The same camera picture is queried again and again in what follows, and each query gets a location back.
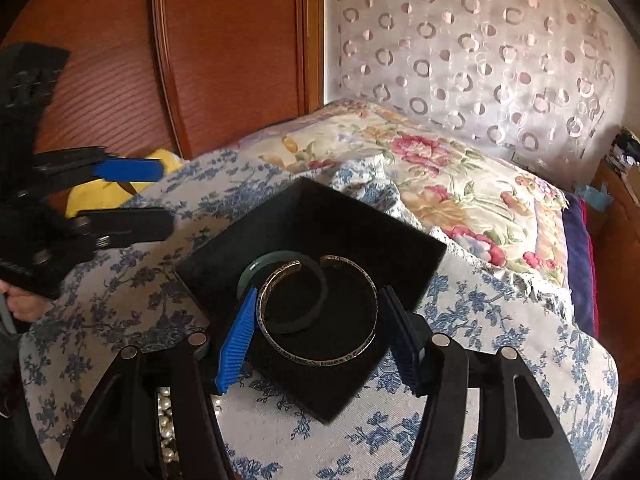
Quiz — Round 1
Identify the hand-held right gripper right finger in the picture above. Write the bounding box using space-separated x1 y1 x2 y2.
382 286 586 480

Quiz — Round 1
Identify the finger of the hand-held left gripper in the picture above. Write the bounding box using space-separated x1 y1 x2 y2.
35 147 165 196
70 207 174 252

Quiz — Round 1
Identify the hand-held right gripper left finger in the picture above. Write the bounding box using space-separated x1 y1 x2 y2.
52 287 259 480

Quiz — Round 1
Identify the silver cuff bracelet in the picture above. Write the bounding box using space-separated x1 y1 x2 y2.
256 255 379 367

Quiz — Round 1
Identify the dark green jade bangle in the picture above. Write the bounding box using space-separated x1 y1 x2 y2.
237 251 328 335

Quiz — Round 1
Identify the white pearl necklace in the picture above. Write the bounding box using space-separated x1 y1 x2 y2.
157 385 223 466

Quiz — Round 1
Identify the black jewelry box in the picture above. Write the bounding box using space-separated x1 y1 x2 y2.
174 176 447 423

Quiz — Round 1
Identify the person's left hand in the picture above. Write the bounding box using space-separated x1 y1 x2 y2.
7 287 53 322

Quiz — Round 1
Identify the yellow cloth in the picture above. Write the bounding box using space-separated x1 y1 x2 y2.
66 148 186 218

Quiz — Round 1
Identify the blue floral blanket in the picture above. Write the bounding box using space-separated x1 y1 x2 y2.
20 152 621 480

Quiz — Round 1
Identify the cream floral quilt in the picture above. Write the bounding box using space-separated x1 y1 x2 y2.
240 99 573 286

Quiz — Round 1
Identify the brown wooden wardrobe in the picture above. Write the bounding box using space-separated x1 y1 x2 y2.
0 0 326 161

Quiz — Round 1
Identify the purple blanket with red trim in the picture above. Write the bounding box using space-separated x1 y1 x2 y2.
562 192 598 338

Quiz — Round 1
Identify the blue crumpled bag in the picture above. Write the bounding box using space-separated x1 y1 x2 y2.
575 182 613 208

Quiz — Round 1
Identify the brown wooden cabinet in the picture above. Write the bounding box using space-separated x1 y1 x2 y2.
587 160 640 361

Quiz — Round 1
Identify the pile of dark clothes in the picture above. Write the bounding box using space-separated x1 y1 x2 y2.
607 127 640 166

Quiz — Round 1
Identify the circle patterned sheer curtain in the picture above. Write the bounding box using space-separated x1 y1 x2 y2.
325 0 618 196

